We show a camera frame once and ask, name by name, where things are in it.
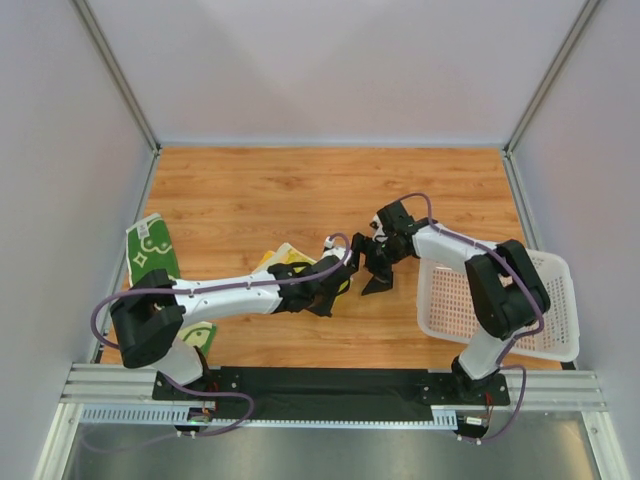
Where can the cream yellow crocodile towel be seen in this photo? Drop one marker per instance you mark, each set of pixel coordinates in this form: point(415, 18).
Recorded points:
point(287, 254)

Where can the left aluminium frame post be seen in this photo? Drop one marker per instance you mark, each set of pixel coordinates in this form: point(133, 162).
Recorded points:
point(98, 38)

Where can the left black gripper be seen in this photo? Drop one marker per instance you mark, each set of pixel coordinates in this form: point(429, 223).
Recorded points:
point(330, 272)

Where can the white plastic basket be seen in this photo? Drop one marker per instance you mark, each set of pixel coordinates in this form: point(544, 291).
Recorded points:
point(445, 310)

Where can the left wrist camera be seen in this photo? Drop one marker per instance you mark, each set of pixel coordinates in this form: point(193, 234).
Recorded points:
point(330, 247)

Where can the green patterned towel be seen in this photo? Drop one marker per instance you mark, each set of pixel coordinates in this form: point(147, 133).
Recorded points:
point(149, 247)

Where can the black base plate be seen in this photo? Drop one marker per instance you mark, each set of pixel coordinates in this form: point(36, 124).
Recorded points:
point(341, 394)

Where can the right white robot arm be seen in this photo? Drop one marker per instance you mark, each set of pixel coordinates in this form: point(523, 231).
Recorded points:
point(508, 296)

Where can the aluminium front rail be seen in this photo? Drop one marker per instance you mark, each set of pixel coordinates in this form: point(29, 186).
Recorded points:
point(546, 390)

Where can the right aluminium frame post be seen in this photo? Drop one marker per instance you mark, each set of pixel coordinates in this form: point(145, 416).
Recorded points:
point(576, 31)

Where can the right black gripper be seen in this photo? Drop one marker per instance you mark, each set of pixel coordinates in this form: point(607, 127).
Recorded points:
point(379, 252)

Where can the aluminium frame post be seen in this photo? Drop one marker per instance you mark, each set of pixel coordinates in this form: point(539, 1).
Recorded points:
point(98, 38)
point(576, 31)

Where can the grey slotted cable duct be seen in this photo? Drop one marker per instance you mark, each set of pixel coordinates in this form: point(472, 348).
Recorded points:
point(185, 417)

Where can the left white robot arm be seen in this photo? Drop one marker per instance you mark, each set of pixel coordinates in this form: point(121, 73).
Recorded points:
point(148, 317)

